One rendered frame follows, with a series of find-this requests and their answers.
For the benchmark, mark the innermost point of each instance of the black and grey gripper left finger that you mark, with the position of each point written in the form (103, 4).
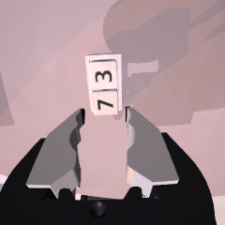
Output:
(51, 164)

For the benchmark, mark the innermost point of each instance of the white number cube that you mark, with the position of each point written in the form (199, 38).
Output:
(103, 74)
(105, 101)

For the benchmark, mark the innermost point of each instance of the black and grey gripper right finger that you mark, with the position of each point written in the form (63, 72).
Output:
(163, 170)

